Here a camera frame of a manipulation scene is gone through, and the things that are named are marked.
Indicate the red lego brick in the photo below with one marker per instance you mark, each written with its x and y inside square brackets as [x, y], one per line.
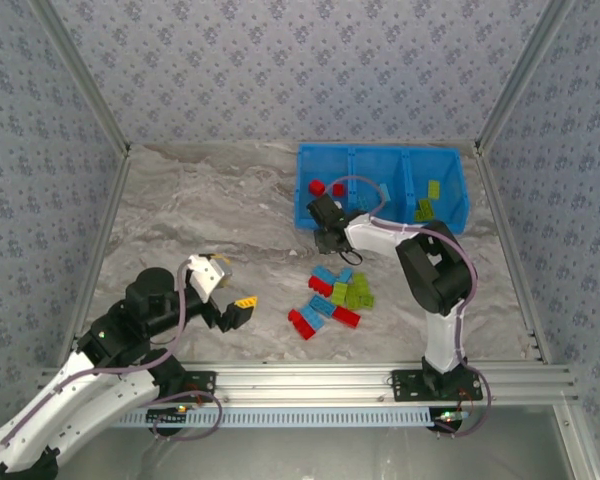
[338, 190]
[347, 316]
[307, 334]
[320, 289]
[316, 187]
[295, 316]

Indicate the aluminium lower frame post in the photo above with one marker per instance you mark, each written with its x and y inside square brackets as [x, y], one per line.
[577, 440]

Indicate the small controller board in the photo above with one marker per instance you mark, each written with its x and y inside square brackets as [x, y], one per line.
[447, 416]
[167, 414]

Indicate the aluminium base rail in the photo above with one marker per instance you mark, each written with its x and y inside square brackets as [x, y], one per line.
[300, 385]

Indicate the aluminium table edge rail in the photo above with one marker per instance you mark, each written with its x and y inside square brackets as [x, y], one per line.
[205, 143]

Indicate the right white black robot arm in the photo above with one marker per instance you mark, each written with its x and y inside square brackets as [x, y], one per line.
[440, 280]

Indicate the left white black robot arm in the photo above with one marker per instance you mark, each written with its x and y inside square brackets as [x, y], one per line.
[80, 400]

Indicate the aluminium side rail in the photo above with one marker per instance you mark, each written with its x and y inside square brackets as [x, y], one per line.
[98, 250]
[509, 250]

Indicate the aluminium corner post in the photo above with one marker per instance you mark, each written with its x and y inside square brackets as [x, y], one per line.
[521, 75]
[86, 77]

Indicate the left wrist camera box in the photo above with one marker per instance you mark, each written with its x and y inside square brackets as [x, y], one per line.
[205, 280]

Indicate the green lego brick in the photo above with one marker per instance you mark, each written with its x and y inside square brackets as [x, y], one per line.
[433, 189]
[360, 281]
[362, 300]
[340, 294]
[424, 216]
[425, 205]

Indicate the grey metal panel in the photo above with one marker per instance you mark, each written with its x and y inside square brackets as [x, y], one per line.
[330, 455]

